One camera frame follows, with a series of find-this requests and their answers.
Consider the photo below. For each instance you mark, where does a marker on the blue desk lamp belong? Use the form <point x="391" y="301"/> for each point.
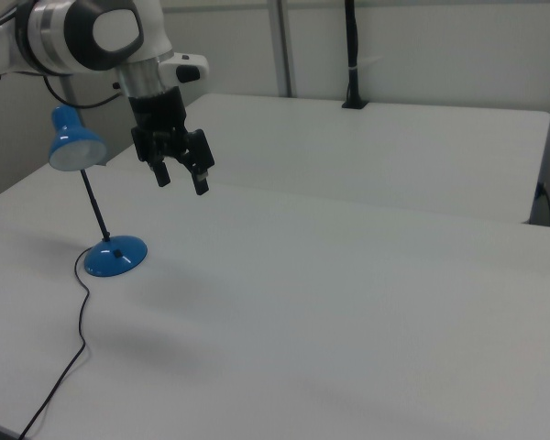
<point x="75" y="146"/>

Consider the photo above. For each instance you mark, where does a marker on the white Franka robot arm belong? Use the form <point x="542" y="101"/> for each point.
<point x="73" y="27"/>

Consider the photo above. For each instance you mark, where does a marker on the black clamped camera pole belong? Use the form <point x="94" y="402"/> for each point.
<point x="354" y="55"/>

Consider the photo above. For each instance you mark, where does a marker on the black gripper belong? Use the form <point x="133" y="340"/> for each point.
<point x="158" y="112"/>

